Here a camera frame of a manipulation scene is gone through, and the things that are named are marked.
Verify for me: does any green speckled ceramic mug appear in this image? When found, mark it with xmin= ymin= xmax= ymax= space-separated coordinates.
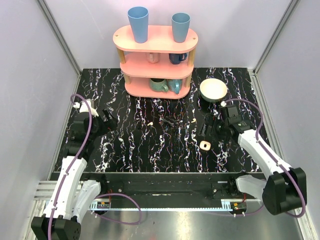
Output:
xmin=149 ymin=78 xmax=169 ymax=92

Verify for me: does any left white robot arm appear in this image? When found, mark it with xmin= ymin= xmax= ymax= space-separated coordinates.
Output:
xmin=31 ymin=109 xmax=118 ymax=240

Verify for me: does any pink three-tier wooden shelf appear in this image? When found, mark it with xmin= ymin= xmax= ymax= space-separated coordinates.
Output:
xmin=113 ymin=25 xmax=198 ymax=99

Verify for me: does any pink ceramic mug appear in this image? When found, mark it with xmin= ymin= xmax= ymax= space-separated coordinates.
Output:
xmin=146 ymin=52 xmax=160 ymax=64

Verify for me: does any large blue plastic cup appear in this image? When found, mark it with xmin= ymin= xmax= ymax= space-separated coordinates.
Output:
xmin=127 ymin=6 xmax=149 ymax=44

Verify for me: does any light blue butterfly mug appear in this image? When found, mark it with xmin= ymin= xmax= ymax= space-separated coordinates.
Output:
xmin=167 ymin=79 xmax=183 ymax=95

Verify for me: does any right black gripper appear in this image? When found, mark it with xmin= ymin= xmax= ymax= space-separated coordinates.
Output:
xmin=198 ymin=113 xmax=230 ymax=144

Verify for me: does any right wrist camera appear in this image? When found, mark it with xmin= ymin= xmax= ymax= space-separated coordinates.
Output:
xmin=220 ymin=104 xmax=242 ymax=125

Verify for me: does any small blue plastic cup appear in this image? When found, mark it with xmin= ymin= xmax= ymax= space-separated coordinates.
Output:
xmin=171 ymin=12 xmax=191 ymax=43

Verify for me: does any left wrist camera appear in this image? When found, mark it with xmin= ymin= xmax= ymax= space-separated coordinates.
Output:
xmin=79 ymin=98 xmax=99 ymax=117

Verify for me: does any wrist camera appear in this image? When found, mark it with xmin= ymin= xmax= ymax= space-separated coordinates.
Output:
xmin=79 ymin=98 xmax=99 ymax=117
xmin=220 ymin=104 xmax=242 ymax=125

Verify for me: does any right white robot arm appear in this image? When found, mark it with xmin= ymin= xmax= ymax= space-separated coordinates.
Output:
xmin=199 ymin=113 xmax=307 ymax=218

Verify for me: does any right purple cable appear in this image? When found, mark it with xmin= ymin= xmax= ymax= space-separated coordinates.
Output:
xmin=207 ymin=98 xmax=307 ymax=218

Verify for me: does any cream earbud charging case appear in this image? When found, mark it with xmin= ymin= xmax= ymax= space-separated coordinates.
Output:
xmin=199 ymin=140 xmax=211 ymax=151

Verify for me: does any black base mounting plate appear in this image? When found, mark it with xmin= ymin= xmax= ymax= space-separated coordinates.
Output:
xmin=80 ymin=172 xmax=263 ymax=210

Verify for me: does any aluminium frame rail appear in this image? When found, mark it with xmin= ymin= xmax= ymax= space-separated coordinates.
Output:
xmin=31 ymin=174 xmax=307 ymax=240

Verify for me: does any dark blue ceramic mug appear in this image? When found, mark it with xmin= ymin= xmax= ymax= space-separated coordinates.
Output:
xmin=169 ymin=53 xmax=188 ymax=65

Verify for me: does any cream bowl with dark rim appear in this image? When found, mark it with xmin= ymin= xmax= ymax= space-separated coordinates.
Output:
xmin=199 ymin=78 xmax=228 ymax=103

